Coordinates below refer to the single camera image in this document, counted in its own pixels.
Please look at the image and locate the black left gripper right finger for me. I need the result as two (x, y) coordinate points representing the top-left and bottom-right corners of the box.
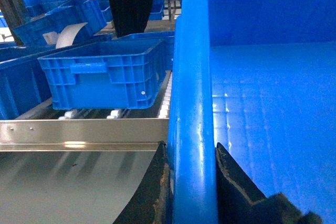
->
(215, 143), (322, 223)

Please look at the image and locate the person in black trousers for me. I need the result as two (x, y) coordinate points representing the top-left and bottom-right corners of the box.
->
(109, 0), (153, 38)

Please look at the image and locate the blue crate behind centre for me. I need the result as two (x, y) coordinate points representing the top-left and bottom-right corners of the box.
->
(112, 30), (176, 71)

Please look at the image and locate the neighbouring blue crate on shelf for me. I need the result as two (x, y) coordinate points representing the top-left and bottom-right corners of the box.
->
(38, 40), (166, 109)

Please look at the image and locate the blue crate far left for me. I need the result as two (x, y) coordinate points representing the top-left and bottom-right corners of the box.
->
(1, 40), (100, 120)

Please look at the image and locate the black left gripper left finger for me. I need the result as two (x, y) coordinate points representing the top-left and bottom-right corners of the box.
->
(114, 142), (173, 223)

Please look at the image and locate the large blue plastic crate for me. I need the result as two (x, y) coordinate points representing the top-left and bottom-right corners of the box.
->
(168, 0), (335, 223)

